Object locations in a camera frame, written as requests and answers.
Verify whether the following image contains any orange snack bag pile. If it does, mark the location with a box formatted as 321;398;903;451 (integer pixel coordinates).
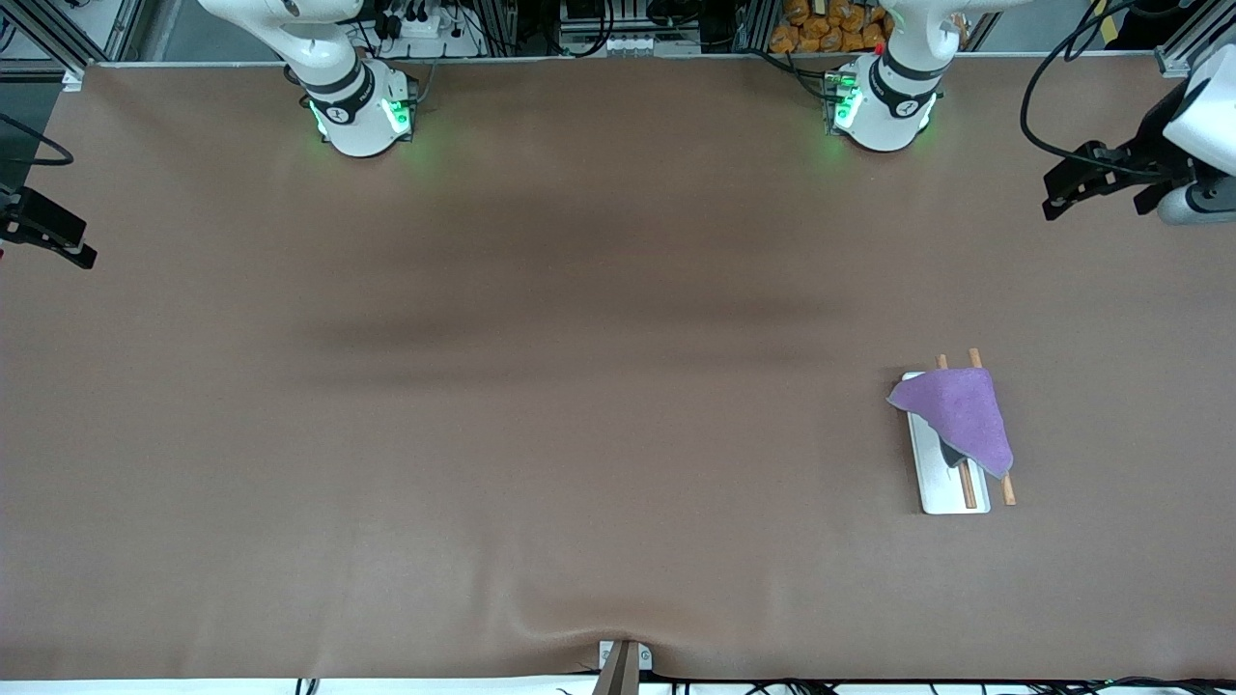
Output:
770;0;894;54

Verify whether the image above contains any purple towel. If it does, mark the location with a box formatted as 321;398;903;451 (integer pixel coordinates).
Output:
886;369;1015;481

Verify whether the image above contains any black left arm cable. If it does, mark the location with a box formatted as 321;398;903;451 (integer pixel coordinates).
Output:
1020;0;1189;180

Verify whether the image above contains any white terminal block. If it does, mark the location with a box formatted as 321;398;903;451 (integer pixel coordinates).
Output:
597;34;702;57

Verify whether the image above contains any white rectangular tray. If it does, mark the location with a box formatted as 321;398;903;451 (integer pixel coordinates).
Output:
903;347;1017;515

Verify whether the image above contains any black control equipment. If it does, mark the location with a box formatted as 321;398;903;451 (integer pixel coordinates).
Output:
558;0;744;40

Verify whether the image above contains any white power strip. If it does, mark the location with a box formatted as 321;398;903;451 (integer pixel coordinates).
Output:
372;0;484;59

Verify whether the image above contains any aluminium frame profile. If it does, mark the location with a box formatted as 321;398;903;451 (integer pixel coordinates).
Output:
0;0;146;93
1154;0;1236;78

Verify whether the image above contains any camera mount post bracket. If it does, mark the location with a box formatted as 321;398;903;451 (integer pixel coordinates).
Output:
591;639;654;695

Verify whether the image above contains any brown table mat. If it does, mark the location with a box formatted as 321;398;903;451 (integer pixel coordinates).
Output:
0;53;1236;681

